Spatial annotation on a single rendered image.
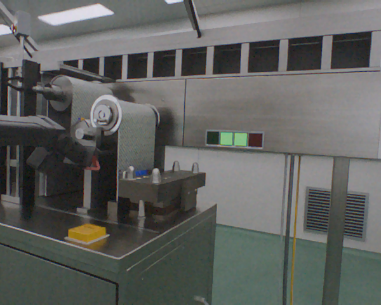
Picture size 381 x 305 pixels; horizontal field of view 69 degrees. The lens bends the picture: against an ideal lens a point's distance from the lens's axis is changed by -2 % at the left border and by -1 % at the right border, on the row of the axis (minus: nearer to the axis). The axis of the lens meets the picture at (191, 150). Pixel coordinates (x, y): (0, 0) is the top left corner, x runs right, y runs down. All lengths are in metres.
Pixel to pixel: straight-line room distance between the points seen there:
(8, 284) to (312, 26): 1.36
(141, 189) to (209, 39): 0.71
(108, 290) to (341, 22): 1.13
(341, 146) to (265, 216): 2.59
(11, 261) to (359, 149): 1.20
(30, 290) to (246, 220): 2.97
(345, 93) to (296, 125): 0.20
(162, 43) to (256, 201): 2.61
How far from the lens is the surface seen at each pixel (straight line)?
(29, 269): 1.02
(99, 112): 1.07
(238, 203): 3.67
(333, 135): 1.12
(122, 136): 1.05
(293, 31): 1.21
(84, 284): 0.86
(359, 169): 3.48
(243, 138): 1.15
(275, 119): 1.14
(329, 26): 1.20
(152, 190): 0.92
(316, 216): 3.54
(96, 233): 0.82
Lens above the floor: 1.19
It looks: 3 degrees down
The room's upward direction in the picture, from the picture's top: 3 degrees clockwise
